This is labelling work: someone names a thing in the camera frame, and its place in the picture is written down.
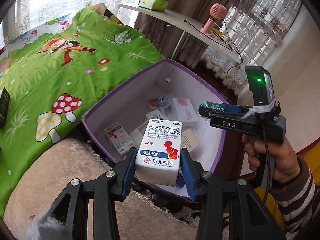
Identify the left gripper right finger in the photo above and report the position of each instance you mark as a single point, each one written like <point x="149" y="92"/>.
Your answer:
<point x="224" y="203"/>

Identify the blue mesh ball toy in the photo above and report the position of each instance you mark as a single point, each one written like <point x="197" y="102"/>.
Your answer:
<point x="162" y="101"/>

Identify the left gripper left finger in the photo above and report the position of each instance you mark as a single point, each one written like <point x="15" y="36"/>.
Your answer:
<point x="67" y="217"/>

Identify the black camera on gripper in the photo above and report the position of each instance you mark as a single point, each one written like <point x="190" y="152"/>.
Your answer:
<point x="260" y="84"/>

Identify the beige text box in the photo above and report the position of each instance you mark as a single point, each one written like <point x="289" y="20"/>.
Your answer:
<point x="189" y="140"/>

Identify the white logo box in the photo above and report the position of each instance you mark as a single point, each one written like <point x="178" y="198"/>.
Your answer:
<point x="155" y="114"/>

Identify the purple white cardboard box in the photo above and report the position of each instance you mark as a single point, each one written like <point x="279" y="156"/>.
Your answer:
<point x="129" y="102"/>

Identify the white box pink print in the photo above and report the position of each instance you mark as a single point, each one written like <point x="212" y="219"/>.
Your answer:
<point x="181" y="109"/>

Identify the black tall box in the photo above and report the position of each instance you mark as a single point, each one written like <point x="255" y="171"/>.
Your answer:
<point x="4" y="105"/>

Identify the pink desk fan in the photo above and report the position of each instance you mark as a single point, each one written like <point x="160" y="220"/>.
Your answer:
<point x="217" y="12"/>

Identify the green cartoon cloth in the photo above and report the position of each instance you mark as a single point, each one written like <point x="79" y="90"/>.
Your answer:
<point x="57" y="71"/>

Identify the white curved shelf table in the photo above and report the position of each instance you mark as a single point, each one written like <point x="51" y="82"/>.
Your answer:
<point x="190" y="26"/>

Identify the green tissue pack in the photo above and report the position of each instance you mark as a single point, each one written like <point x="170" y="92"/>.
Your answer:
<point x="154" y="5"/>

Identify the large white medicine box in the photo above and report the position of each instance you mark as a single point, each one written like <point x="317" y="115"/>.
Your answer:
<point x="158" y="158"/>

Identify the teal tissue pack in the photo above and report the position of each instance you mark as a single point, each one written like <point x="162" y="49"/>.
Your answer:
<point x="221" y="107"/>

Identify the striped sleeve forearm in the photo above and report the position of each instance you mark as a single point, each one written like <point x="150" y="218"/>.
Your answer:
<point x="298" y="203"/>

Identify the small medicine box red-blue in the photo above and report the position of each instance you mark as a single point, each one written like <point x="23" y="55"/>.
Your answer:
<point x="119" y="138"/>

